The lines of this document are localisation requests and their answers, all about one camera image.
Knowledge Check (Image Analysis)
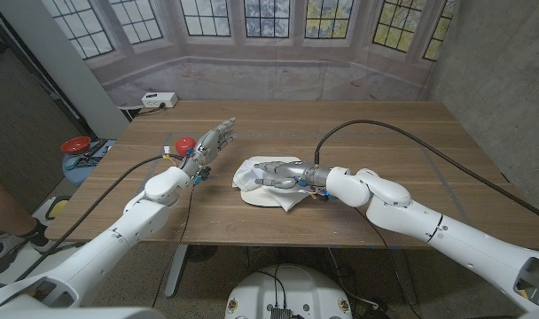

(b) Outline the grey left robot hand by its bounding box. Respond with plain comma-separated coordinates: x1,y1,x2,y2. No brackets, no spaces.
178,116,238,178

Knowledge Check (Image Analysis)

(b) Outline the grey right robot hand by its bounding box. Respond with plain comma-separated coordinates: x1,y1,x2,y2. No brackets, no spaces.
253,159,332,191

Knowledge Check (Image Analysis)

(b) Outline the white cloth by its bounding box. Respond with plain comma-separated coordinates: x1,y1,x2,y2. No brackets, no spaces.
231,157,313,213

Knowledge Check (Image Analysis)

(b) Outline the white square plate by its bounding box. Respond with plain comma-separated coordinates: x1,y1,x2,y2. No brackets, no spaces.
240,155,304,208

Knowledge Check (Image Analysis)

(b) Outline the red apple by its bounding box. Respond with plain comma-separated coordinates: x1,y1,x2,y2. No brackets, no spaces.
175,136,197,157

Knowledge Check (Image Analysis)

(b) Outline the white power strip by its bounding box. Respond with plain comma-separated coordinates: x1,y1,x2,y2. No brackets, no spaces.
140,91,179,109

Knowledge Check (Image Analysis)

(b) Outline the printed window backdrop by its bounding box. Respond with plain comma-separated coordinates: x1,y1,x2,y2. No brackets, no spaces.
41,0,459,107

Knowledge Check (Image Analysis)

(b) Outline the black remote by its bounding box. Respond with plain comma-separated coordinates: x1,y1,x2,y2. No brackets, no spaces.
83,139,107,157

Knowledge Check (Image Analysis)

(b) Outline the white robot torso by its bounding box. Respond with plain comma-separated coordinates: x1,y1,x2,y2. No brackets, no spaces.
224,264,354,319

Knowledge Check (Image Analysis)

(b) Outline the grey table leg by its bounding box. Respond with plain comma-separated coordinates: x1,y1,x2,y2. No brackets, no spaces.
388,247,419,306
164,244,191,299

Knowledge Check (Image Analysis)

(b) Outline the blue round stool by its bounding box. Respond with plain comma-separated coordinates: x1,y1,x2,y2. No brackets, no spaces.
61,139,116,187

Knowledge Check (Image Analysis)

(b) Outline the red bowl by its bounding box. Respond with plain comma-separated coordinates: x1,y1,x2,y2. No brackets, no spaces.
59,136,92,155

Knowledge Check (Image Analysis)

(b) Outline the yellow and black floor object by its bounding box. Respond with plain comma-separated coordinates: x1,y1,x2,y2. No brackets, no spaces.
45,197,71,222

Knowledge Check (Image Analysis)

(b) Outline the person's bare leg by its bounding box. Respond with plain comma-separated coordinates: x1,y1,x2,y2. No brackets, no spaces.
0,166,35,236

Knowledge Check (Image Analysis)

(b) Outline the grey and black shoe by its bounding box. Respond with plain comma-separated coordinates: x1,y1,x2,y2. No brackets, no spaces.
0,221,82,276

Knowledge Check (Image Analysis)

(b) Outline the black power strip cable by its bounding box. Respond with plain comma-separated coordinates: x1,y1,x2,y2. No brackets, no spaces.
129,102,167,120

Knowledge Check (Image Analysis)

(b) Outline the thin black left wrist cable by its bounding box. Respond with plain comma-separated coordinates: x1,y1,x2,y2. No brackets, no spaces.
150,182,194,310

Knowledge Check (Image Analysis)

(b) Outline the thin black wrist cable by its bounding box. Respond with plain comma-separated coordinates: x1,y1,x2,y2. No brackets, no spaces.
355,207,413,319
150,182,194,310

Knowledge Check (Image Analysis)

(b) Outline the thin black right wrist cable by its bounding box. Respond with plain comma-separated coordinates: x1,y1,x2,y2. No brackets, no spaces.
355,207,413,319

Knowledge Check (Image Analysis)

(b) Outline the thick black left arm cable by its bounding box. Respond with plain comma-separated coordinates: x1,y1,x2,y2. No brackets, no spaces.
14,153,184,283

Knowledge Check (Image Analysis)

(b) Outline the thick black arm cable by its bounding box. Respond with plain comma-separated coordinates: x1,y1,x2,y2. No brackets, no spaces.
14,153,184,283
313,119,539,225

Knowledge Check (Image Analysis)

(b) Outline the white floor cable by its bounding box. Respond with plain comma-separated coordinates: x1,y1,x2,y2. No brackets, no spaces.
326,247,381,310

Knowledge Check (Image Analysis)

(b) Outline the teal handled tool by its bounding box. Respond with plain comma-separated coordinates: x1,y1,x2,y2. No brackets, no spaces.
64,156,98,171

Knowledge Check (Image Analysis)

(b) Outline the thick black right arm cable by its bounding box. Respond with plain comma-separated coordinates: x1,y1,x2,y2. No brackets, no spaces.
313,119,539,225

